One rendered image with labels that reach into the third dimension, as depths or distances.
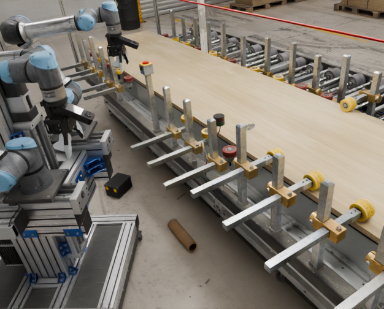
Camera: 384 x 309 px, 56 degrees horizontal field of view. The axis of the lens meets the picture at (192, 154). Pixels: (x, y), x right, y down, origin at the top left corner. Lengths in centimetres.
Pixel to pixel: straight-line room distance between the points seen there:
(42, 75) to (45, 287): 153
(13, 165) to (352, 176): 148
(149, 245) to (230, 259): 61
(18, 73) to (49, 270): 144
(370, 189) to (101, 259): 164
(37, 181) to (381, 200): 149
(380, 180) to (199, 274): 130
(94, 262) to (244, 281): 97
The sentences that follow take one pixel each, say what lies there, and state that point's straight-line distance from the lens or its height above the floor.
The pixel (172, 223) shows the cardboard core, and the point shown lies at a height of 8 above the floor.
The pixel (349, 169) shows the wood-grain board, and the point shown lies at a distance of 188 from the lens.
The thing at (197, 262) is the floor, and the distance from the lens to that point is 258.
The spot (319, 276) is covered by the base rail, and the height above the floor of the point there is 70.
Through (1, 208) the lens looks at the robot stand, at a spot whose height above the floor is 96.
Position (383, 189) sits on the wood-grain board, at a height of 90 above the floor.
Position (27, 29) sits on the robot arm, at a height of 161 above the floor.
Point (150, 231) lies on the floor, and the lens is 285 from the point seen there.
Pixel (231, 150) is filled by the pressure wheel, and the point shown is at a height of 90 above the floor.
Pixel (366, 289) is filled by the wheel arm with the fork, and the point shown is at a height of 96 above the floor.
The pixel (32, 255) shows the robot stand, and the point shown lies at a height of 42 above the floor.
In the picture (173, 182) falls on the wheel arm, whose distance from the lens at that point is 184.
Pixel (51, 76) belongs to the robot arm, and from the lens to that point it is 123.
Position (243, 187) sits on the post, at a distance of 184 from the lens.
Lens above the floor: 196
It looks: 33 degrees down
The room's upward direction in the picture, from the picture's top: 6 degrees counter-clockwise
